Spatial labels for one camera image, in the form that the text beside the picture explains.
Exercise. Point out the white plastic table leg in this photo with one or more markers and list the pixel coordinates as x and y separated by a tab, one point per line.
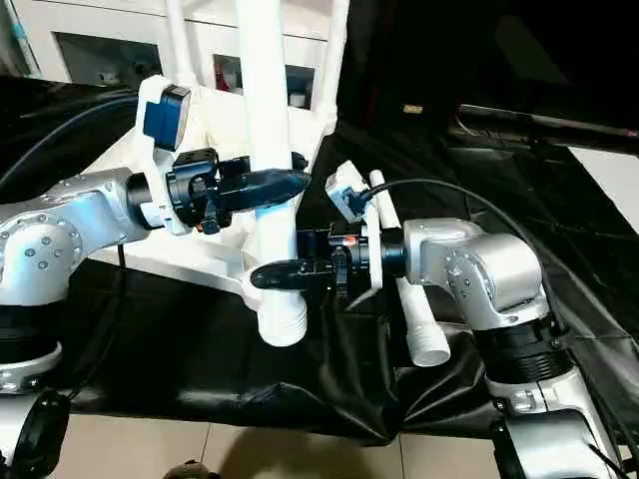
180	50
264	100
424	329
334	60

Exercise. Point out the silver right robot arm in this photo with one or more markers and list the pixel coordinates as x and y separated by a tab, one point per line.
499	269

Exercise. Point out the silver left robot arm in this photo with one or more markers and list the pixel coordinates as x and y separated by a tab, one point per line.
50	239

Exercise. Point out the black work mat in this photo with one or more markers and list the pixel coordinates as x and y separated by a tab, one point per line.
199	359

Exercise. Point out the small yellow label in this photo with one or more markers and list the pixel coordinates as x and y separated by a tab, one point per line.
413	108

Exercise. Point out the white glass door cabinet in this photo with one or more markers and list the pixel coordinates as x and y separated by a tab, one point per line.
100	15

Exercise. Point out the teal and white pole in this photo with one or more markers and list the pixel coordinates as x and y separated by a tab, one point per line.
22	40

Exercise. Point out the long black rod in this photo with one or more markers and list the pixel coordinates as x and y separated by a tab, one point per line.
549	122

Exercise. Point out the flat white board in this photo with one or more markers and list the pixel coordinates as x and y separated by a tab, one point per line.
614	174

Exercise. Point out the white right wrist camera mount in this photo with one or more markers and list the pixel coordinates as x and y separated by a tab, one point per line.
374	249

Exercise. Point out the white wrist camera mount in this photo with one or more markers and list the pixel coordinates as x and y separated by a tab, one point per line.
374	249
152	164

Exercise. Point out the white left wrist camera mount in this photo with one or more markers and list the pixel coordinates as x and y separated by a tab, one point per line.
152	164

